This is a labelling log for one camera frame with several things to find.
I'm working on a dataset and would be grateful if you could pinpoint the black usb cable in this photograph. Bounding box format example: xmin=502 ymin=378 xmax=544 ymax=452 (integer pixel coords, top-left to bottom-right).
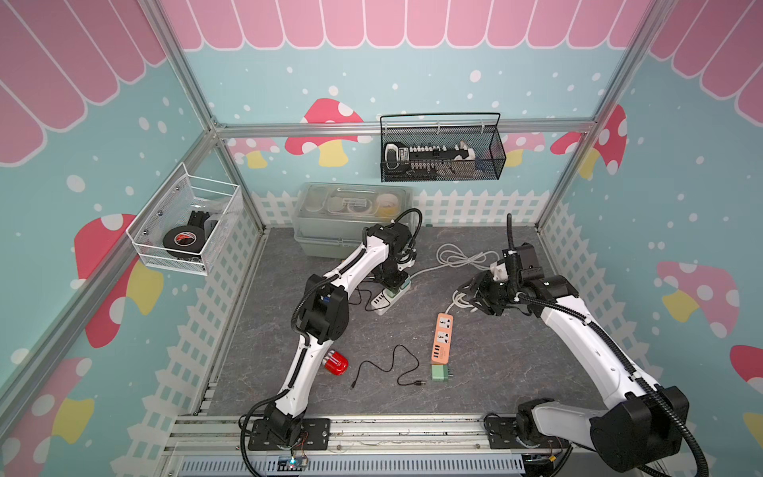
xmin=348 ymin=343 xmax=425 ymax=390
xmin=347 ymin=284 xmax=383 ymax=312

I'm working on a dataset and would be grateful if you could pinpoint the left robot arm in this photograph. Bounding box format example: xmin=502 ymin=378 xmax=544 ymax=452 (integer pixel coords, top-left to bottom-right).
xmin=240 ymin=208 xmax=423 ymax=446

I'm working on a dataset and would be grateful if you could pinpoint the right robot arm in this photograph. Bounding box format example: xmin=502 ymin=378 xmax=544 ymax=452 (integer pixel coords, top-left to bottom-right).
xmin=459 ymin=235 xmax=709 ymax=476

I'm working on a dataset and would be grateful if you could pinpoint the white power strip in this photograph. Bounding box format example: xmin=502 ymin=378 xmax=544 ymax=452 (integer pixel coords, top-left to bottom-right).
xmin=369 ymin=279 xmax=411 ymax=316

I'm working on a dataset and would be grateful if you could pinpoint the orange power strip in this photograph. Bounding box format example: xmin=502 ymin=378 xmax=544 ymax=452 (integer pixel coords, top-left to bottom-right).
xmin=430 ymin=313 xmax=453 ymax=365

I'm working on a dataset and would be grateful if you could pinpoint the green translucent storage box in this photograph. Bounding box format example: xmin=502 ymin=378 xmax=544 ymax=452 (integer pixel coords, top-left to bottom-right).
xmin=293 ymin=183 xmax=412 ymax=258

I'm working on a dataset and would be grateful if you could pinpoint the green adapter front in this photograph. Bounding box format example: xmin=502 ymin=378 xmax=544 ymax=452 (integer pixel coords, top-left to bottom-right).
xmin=431 ymin=364 xmax=451 ymax=383

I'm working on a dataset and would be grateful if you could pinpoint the black tape roll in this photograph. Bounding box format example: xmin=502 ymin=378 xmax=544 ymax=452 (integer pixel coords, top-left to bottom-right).
xmin=162 ymin=226 xmax=207 ymax=260

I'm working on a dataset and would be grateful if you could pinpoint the white power cord front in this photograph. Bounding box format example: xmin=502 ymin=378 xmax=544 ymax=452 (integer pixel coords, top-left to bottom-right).
xmin=443 ymin=285 xmax=484 ymax=315

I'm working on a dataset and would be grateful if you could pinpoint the white power cord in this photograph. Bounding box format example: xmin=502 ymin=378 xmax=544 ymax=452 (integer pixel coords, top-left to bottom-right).
xmin=443 ymin=285 xmax=484 ymax=315
xmin=409 ymin=242 xmax=502 ymax=284

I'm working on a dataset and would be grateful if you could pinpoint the white power cord rear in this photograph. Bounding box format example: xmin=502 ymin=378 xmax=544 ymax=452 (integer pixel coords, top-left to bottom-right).
xmin=409 ymin=242 xmax=502 ymax=284

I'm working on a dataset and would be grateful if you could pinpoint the black USB cable front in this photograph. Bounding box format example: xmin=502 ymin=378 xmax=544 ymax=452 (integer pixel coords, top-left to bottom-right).
xmin=348 ymin=343 xmax=425 ymax=390

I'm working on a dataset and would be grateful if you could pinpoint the black wire mesh basket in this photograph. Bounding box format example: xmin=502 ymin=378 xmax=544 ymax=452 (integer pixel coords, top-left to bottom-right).
xmin=379 ymin=112 xmax=507 ymax=182

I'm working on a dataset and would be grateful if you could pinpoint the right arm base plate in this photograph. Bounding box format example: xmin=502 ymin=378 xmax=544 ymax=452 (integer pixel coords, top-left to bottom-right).
xmin=482 ymin=413 xmax=569 ymax=453

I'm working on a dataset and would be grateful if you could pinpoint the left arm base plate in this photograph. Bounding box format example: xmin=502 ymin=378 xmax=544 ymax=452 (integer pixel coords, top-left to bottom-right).
xmin=246 ymin=419 xmax=332 ymax=451

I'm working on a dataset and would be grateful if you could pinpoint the white wire basket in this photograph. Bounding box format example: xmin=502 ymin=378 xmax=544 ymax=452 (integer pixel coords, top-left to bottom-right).
xmin=125 ymin=164 xmax=244 ymax=276

